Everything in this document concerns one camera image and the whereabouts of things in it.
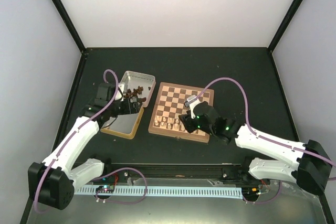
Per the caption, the gold tin box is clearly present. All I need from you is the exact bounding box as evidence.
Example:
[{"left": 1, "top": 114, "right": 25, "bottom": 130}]
[{"left": 100, "top": 108, "right": 144, "bottom": 140}]

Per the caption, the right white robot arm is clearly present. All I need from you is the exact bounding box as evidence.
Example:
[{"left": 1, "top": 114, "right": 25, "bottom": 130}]
[{"left": 179, "top": 101, "right": 332, "bottom": 196}]

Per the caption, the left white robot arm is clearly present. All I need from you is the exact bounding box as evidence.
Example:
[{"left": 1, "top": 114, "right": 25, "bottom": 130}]
[{"left": 28, "top": 82, "right": 141, "bottom": 210}]

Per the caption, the dark brown chess pieces pile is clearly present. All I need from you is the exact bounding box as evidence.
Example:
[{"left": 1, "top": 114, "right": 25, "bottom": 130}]
[{"left": 124, "top": 86, "right": 146, "bottom": 103}]

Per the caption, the left small circuit board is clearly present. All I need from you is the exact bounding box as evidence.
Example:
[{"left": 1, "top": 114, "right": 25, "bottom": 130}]
[{"left": 96, "top": 185, "right": 114, "bottom": 194}]

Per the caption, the small circuit board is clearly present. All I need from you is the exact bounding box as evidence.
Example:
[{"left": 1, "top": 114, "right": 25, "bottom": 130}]
[
  {"left": 96, "top": 185, "right": 114, "bottom": 194},
  {"left": 246, "top": 186, "right": 269, "bottom": 195}
]

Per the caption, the right small circuit board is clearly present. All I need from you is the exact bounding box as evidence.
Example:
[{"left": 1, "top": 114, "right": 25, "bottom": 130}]
[{"left": 246, "top": 186, "right": 269, "bottom": 195}]

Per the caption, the wooden chessboard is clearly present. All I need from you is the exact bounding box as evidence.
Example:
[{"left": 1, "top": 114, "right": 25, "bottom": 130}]
[{"left": 148, "top": 82, "right": 214, "bottom": 143}]

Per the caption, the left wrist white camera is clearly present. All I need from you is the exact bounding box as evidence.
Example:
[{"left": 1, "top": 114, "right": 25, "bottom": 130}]
[{"left": 115, "top": 82, "right": 125, "bottom": 101}]

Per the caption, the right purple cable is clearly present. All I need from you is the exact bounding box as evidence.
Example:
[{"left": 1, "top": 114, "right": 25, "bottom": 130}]
[{"left": 195, "top": 77, "right": 336, "bottom": 205}]

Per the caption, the purple cable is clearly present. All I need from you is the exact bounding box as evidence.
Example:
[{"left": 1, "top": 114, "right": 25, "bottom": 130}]
[
  {"left": 195, "top": 77, "right": 336, "bottom": 205},
  {"left": 33, "top": 69, "right": 119, "bottom": 214}
]

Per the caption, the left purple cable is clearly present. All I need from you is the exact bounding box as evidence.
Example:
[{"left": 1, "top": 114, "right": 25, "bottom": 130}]
[{"left": 33, "top": 69, "right": 119, "bottom": 214}]

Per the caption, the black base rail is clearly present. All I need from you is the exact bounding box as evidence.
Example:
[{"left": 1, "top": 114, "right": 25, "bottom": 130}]
[{"left": 103, "top": 163, "right": 251, "bottom": 184}]

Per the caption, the light blue slotted cable duct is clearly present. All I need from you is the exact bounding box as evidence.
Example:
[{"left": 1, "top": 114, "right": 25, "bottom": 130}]
[{"left": 75, "top": 185, "right": 243, "bottom": 199}]

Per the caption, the left black frame post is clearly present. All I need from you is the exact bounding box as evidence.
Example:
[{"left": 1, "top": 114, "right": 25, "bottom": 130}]
[{"left": 51, "top": 0, "right": 86, "bottom": 53}]

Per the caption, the black frame post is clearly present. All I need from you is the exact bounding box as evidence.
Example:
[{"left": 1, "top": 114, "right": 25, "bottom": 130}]
[
  {"left": 51, "top": 0, "right": 86, "bottom": 53},
  {"left": 267, "top": 0, "right": 303, "bottom": 52}
]

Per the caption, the right black frame post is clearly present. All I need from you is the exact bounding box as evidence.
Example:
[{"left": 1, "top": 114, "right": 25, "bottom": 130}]
[{"left": 267, "top": 0, "right": 303, "bottom": 52}]

